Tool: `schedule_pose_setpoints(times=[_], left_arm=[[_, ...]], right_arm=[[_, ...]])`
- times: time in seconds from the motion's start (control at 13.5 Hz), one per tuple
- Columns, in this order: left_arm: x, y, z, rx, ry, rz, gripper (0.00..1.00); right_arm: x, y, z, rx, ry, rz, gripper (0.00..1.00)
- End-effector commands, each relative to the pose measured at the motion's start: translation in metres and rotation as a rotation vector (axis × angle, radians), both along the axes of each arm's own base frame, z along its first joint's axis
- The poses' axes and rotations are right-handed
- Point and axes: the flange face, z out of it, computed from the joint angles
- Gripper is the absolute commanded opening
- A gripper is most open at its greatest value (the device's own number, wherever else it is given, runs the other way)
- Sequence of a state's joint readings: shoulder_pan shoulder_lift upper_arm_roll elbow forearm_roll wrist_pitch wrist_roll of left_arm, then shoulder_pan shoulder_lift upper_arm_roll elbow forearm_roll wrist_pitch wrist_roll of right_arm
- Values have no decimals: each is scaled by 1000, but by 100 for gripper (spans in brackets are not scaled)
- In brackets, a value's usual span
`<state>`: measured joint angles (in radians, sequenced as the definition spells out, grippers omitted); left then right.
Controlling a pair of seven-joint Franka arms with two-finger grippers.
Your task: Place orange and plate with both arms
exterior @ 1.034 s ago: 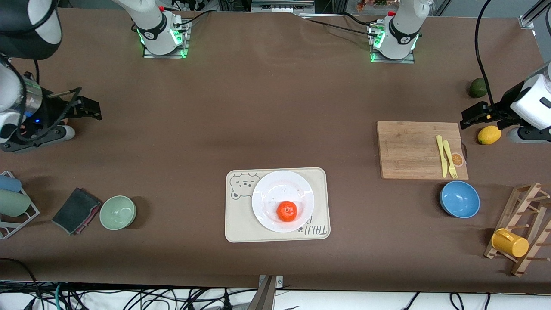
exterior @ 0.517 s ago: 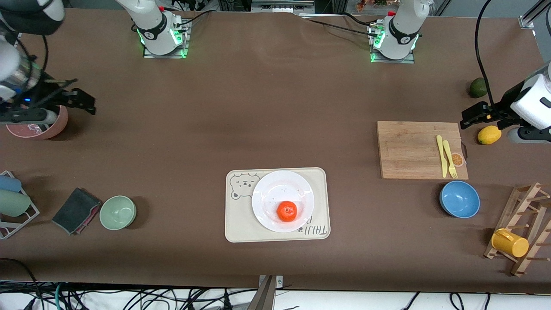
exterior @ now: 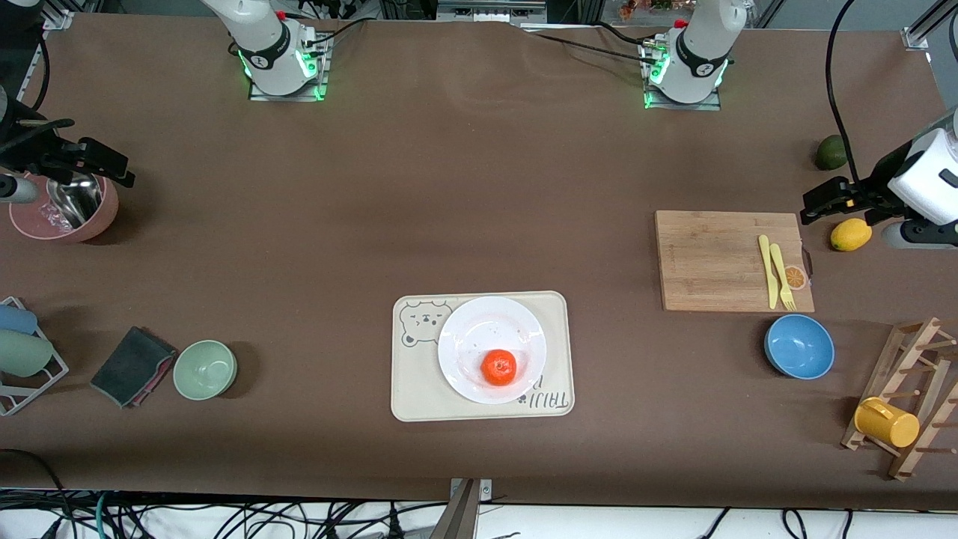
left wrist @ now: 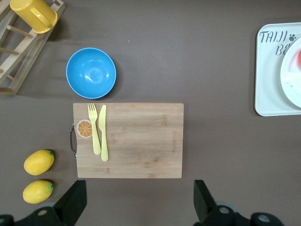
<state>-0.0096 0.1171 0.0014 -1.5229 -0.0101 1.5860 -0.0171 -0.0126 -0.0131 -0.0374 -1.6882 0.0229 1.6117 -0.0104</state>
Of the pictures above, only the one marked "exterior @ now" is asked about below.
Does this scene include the yellow plastic knife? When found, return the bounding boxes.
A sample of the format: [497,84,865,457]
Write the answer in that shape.
[758,235,780,310]

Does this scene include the pale green cup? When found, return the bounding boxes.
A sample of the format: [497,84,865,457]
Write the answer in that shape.
[0,329,55,378]

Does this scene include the blue bowl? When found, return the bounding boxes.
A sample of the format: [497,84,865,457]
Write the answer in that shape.
[763,314,836,381]

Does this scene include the pink bowl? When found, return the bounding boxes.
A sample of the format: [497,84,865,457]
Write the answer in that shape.
[9,176,120,243]

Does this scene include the yellow lemon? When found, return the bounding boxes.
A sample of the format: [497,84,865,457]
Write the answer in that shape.
[830,218,873,252]

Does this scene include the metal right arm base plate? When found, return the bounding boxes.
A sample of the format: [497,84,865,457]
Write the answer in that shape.
[248,34,331,103]

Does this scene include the yellow plastic fork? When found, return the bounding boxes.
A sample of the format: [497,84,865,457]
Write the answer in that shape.
[769,243,797,311]

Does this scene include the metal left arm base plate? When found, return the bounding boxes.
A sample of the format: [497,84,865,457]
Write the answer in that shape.
[644,37,722,112]

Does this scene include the grey power strip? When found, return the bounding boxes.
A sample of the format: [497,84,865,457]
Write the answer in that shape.
[436,0,549,23]

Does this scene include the orange fruit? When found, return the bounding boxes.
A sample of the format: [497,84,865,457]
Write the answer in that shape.
[480,349,518,387]

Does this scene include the dark green avocado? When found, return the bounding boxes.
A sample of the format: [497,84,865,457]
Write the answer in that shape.
[815,135,849,171]

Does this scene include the pale blue cup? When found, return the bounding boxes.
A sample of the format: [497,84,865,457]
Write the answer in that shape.
[0,304,38,336]

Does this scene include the cream tray with bear print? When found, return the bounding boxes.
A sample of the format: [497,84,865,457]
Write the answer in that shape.
[391,290,576,423]

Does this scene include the black table cable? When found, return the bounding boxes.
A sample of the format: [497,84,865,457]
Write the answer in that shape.
[520,28,661,65]
[303,18,369,58]

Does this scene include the white round plate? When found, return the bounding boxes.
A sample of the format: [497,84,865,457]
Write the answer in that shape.
[438,296,548,406]

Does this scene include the pale green bowl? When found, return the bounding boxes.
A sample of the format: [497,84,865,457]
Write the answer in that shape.
[173,340,238,401]

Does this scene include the wooden peg cup rack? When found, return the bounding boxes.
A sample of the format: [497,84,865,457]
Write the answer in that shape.
[841,317,958,481]

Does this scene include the bamboo cutting board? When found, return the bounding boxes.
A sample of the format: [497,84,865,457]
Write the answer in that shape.
[654,210,816,314]

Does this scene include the metal scoop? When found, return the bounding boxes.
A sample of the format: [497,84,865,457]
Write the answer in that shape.
[45,177,103,230]

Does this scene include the yellow mug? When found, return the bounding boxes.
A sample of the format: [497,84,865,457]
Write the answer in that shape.
[854,397,921,449]

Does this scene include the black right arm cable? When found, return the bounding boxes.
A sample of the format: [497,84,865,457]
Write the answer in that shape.
[0,34,76,150]

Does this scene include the dark grey folded cloth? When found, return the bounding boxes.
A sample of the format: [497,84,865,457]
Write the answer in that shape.
[90,326,179,410]

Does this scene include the white wire cup rack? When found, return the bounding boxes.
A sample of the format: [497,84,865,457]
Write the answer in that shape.
[0,296,70,417]

